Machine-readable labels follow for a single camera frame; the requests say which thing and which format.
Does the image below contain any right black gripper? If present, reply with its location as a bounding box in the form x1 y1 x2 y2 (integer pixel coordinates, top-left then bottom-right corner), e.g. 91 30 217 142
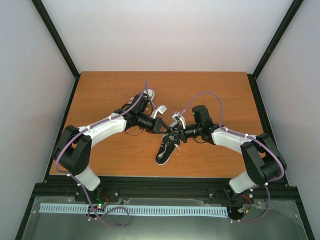
163 123 202 145

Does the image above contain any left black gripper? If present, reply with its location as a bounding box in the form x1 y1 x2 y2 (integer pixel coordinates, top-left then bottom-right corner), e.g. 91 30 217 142
137 113 171 134

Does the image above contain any black canvas sneaker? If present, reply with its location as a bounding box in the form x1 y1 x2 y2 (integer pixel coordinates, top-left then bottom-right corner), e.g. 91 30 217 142
155 121 182 166
128 88 155 106

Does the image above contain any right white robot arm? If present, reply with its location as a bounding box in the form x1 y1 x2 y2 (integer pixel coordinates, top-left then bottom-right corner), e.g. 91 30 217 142
162 105 287 194

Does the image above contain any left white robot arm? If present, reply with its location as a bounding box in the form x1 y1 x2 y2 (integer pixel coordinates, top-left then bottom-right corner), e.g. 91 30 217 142
52 89 170 202

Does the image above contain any green lit circuit board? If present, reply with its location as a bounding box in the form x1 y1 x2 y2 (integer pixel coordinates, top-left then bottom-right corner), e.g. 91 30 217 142
94 192 110 211

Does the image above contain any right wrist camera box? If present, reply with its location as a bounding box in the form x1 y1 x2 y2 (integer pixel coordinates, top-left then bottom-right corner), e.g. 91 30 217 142
172 111 186 129

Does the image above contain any light blue slotted cable duct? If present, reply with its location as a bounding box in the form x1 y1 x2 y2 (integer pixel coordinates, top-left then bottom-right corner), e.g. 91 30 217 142
38 203 228 218

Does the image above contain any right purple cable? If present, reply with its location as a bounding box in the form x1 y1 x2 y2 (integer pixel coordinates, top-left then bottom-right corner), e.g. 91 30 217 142
182 91 288 224

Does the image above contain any black aluminium frame rail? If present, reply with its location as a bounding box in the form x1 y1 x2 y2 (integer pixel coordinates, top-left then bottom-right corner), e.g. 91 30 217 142
32 174 301 208

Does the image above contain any left black frame post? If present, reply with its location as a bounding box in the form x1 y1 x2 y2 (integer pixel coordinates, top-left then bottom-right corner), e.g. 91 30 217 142
31 0 81 79

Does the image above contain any black frame post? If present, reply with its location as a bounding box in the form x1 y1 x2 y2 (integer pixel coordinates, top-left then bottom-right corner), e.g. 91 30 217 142
251 0 305 78
31 0 81 79

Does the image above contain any right black frame post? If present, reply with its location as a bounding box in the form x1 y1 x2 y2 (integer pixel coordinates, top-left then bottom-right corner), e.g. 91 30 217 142
251 0 305 78

